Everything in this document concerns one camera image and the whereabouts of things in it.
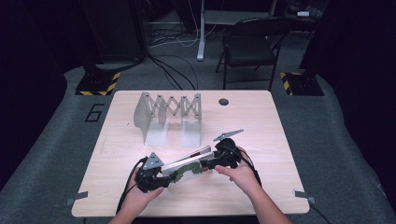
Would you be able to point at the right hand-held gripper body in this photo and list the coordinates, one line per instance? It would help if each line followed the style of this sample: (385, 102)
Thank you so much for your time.
(227, 152)

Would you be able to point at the grey metal expandable book rack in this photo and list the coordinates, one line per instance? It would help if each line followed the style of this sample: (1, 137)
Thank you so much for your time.
(168, 119)

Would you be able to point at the white box on shelf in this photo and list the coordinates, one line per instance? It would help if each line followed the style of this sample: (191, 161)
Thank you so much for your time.
(303, 13)

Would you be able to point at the grey table clamp bracket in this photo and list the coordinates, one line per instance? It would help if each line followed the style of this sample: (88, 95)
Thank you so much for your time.
(76, 198)
(304, 196)

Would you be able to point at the black folding chair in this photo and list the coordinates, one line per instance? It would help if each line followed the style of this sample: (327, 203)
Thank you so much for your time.
(249, 46)

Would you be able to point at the person's right hand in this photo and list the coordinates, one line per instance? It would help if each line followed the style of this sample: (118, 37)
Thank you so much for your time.
(241, 174)

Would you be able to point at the black stand base striped edge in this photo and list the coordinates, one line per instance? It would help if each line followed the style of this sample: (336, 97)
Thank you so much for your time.
(301, 83)
(98, 83)

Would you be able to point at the person's left hand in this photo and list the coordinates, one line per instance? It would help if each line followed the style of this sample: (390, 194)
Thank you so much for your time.
(140, 199)

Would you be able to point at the white desk frame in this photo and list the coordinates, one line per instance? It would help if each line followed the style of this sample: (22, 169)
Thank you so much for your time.
(202, 28)

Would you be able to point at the white caterpillar picture book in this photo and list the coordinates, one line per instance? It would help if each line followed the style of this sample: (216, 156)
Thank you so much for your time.
(190, 168)

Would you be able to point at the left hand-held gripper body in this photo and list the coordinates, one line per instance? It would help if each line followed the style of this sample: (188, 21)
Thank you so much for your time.
(149, 179)

